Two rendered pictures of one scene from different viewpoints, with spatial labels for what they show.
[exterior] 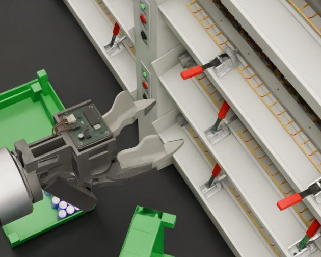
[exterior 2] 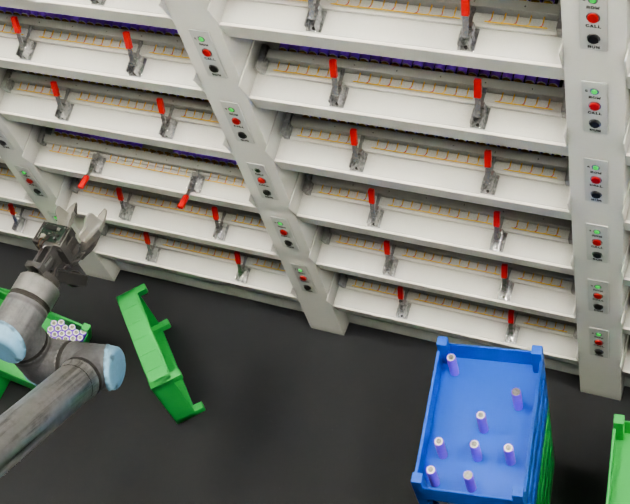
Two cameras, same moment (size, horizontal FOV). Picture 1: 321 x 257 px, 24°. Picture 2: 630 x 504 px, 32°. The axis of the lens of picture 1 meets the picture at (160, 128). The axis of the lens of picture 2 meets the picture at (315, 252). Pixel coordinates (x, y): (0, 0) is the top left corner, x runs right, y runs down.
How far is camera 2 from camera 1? 1.44 m
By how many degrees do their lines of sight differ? 13
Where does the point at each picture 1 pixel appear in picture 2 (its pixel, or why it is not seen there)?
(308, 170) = (183, 181)
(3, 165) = (28, 277)
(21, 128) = not seen: hidden behind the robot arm
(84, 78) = (13, 267)
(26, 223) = not seen: hidden behind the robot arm
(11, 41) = not seen: outside the picture
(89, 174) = (72, 256)
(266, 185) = (177, 216)
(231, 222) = (181, 263)
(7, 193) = (41, 287)
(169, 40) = (55, 181)
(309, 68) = (137, 127)
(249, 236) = (198, 261)
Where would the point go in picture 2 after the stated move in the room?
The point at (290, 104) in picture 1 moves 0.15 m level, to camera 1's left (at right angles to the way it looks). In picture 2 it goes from (148, 156) to (96, 196)
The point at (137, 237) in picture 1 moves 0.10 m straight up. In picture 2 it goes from (130, 312) to (116, 291)
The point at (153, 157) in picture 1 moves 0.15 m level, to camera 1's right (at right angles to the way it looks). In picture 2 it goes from (97, 226) to (153, 183)
